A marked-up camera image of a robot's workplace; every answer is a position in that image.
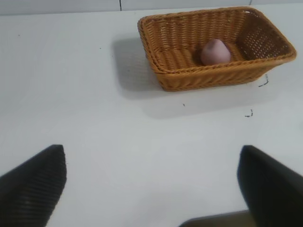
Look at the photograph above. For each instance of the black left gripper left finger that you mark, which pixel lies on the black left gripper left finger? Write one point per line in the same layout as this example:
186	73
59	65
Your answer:
35	184

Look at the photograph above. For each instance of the brown woven wicker basket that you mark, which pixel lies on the brown woven wicker basket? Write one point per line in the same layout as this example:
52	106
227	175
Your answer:
213	75

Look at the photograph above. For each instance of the pink peach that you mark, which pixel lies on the pink peach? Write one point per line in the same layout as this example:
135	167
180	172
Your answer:
215	53

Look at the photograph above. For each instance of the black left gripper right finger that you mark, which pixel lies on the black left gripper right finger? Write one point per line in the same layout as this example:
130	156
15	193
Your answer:
272	189

